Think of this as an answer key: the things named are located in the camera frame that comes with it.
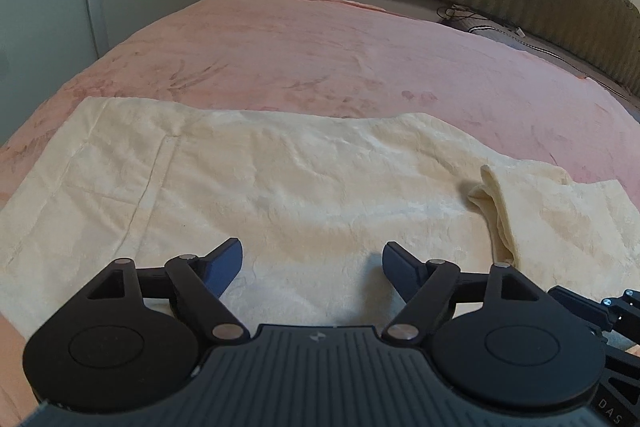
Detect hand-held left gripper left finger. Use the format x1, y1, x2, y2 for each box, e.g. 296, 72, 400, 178
85, 237, 252, 349

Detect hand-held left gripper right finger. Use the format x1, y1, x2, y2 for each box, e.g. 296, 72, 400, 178
381, 242, 546, 345

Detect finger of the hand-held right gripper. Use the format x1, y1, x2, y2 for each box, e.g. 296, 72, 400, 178
602, 289, 640, 339
547, 286, 617, 334

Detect cream pants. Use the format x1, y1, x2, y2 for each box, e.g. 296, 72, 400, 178
0, 96, 640, 342

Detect pink blanket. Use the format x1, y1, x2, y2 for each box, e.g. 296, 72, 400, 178
0, 0, 640, 427

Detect grey pillow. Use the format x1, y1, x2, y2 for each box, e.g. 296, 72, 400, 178
440, 9, 640, 102

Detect black cable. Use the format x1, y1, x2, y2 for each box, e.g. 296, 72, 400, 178
436, 4, 527, 38

